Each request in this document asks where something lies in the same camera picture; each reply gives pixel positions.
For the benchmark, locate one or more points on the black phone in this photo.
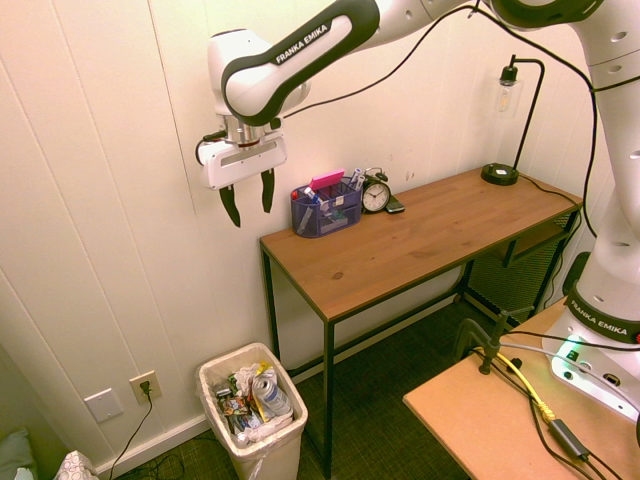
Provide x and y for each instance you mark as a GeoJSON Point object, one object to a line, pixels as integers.
{"type": "Point", "coordinates": [395, 206]}

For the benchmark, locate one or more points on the blank white wall plate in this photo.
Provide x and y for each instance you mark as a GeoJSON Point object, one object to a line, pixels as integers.
{"type": "Point", "coordinates": [104, 405]}

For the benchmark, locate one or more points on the black adapter box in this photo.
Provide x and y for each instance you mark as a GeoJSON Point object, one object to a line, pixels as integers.
{"type": "Point", "coordinates": [570, 439]}

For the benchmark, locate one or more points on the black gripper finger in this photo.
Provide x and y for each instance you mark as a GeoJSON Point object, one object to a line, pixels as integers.
{"type": "Point", "coordinates": [267, 192]}
{"type": "Point", "coordinates": [231, 207]}

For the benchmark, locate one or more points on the white snack bag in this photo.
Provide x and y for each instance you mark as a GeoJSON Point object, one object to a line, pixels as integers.
{"type": "Point", "coordinates": [264, 369]}

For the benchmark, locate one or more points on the plywood robot mounting table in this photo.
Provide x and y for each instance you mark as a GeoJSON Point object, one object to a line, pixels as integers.
{"type": "Point", "coordinates": [480, 430]}

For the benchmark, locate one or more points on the patterned tissue box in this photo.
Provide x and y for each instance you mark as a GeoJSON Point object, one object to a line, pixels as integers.
{"type": "Point", "coordinates": [75, 467]}

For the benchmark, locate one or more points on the black alarm clock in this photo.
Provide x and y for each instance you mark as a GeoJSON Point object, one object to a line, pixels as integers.
{"type": "Point", "coordinates": [375, 196]}

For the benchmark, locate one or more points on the white Franka Emika robot arm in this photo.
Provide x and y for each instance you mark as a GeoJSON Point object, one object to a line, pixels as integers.
{"type": "Point", "coordinates": [300, 50]}

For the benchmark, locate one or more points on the pale teal cloth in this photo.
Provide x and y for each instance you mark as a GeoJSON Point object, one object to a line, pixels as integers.
{"type": "Point", "coordinates": [15, 450]}

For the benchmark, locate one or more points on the blue mesh desk organizer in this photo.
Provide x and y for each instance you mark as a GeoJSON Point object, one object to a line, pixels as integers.
{"type": "Point", "coordinates": [320, 220]}

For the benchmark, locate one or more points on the pink sticky note pad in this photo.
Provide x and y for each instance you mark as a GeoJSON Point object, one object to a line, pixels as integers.
{"type": "Point", "coordinates": [327, 178]}

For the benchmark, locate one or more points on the crumpled white paper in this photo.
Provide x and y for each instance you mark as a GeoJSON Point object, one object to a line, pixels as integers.
{"type": "Point", "coordinates": [245, 380]}

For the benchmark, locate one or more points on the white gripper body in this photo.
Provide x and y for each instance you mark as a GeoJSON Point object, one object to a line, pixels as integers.
{"type": "Point", "coordinates": [242, 162]}

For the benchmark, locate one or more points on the black metal clamp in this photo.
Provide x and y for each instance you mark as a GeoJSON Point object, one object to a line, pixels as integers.
{"type": "Point", "coordinates": [492, 340]}

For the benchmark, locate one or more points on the white plastic trash bin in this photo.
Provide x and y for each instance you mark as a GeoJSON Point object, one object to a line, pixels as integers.
{"type": "Point", "coordinates": [280, 450]}

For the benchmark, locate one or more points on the wooden table black metal frame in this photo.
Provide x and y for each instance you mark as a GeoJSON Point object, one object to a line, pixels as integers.
{"type": "Point", "coordinates": [425, 235]}

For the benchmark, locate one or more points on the silver blue drink can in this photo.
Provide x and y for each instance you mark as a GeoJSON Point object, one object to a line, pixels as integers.
{"type": "Point", "coordinates": [272, 395]}

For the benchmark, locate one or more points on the black desk lamp glass shade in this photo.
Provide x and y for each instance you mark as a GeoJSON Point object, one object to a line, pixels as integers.
{"type": "Point", "coordinates": [500, 175]}

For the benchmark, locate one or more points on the blue white marker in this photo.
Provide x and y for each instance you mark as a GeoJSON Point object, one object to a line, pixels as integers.
{"type": "Point", "coordinates": [356, 176]}

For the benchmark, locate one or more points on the cream wall outlet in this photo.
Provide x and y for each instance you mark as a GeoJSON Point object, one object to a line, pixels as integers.
{"type": "Point", "coordinates": [145, 386]}

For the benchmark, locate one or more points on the colourful candy wrapper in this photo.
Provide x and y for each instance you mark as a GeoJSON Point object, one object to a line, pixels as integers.
{"type": "Point", "coordinates": [234, 406]}

